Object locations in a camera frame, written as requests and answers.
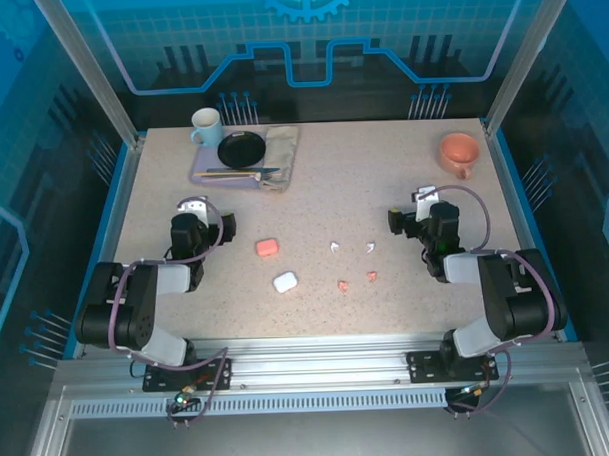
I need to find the aluminium frame post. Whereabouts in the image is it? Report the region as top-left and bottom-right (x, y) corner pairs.
(29, 0), (147, 154)
(478, 0), (586, 139)

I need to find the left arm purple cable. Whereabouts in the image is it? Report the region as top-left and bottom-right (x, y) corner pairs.
(104, 194), (233, 432)

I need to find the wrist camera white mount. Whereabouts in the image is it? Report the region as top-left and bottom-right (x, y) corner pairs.
(176, 195), (209, 226)
(410, 185), (443, 221)

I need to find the dark table knife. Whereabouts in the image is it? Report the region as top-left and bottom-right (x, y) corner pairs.
(205, 165), (283, 176)

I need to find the aluminium base frame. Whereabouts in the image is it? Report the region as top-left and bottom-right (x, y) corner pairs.
(19, 366), (609, 456)

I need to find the black round plate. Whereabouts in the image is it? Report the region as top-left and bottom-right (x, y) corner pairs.
(216, 130), (268, 170)

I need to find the beige cloth napkin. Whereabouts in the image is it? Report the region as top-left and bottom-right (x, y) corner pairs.
(256, 123), (303, 195)

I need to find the white earbuds charging case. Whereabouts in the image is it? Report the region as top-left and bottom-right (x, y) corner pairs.
(272, 270), (301, 294)

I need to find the lavender placemat tray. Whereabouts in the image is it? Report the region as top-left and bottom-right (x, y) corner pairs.
(186, 138), (284, 192)

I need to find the orange ceramic cup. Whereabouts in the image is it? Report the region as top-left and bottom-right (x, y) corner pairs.
(437, 132), (483, 182)

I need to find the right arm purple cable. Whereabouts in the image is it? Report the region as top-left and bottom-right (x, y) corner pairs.
(416, 180), (561, 421)

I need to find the aluminium front rail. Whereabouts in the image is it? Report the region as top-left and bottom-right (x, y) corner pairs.
(52, 325), (586, 401)

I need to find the light blue mug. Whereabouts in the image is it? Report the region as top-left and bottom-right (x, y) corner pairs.
(188, 107), (225, 149)

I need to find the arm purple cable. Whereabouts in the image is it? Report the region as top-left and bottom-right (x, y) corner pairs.
(104, 194), (233, 432)
(416, 180), (561, 421)

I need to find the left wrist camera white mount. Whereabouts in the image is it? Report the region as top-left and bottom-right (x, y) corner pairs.
(176, 195), (209, 226)

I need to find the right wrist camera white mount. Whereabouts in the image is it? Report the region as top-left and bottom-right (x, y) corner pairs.
(410, 185), (443, 221)

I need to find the slotted grey cable duct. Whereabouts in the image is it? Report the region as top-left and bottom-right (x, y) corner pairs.
(68, 388), (450, 422)

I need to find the golden handled fork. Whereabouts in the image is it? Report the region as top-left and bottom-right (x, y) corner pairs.
(191, 169), (263, 184)

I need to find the aluminium side rail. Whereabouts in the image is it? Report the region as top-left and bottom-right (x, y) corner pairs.
(63, 136), (153, 360)
(482, 118), (563, 346)

